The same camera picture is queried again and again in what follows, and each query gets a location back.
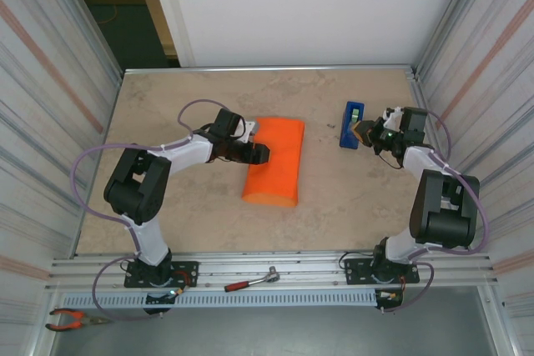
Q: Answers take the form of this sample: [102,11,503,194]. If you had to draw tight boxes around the orange wrapping paper sheet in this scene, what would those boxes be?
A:
[240,116,306,208]

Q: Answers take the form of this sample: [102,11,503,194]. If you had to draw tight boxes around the blue tape dispenser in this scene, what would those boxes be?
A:
[339,100,365,150]

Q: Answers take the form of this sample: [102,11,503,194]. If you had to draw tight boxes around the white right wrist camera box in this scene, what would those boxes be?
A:
[381,105,405,132]

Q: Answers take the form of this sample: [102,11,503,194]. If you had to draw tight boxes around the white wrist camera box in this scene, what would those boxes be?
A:
[238,120,260,143]
[381,105,405,132]

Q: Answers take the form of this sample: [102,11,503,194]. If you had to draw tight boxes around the slanted aluminium frame rail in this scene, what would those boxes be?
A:
[406,66,475,253]

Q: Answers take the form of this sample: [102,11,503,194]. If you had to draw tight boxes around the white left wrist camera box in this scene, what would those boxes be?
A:
[238,120,260,143]

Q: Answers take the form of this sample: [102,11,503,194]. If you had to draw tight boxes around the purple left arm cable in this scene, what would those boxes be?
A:
[70,98,251,323]

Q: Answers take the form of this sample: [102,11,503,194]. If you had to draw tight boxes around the thin aluminium frame rail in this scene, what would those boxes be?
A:
[123,64,418,78]

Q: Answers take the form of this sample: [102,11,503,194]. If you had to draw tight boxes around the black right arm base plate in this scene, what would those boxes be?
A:
[344,256,421,286]

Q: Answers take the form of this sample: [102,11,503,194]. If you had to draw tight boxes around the wide aluminium frame rail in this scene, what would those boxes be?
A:
[44,250,500,290]

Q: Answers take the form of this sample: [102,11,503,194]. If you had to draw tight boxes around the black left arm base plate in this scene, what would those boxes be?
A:
[123,260,199,289]

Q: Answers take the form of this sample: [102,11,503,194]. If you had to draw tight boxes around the beige door frame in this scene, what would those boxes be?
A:
[128,0,179,59]

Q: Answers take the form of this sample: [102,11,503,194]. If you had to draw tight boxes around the red-handled ratchet wrench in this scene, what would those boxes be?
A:
[224,265,282,293]

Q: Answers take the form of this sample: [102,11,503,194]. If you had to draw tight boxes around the white slotted cable duct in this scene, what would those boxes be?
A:
[60,288,379,309]

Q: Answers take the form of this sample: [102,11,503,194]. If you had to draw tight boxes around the orange cord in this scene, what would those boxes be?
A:
[97,4,117,26]

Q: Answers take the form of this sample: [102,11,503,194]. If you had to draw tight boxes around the orange-handled pliers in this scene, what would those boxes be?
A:
[44,308,105,332]

